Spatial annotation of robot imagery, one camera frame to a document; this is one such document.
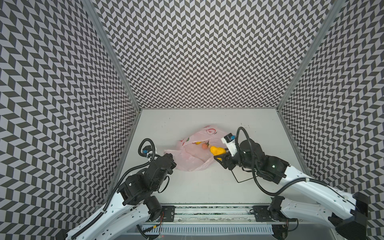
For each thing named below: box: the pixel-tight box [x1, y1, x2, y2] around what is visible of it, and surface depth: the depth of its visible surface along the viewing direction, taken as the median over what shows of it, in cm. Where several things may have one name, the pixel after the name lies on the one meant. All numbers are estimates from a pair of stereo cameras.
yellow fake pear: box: [210, 146, 227, 159], surface depth 69 cm
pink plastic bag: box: [164, 125, 225, 172], surface depth 86 cm
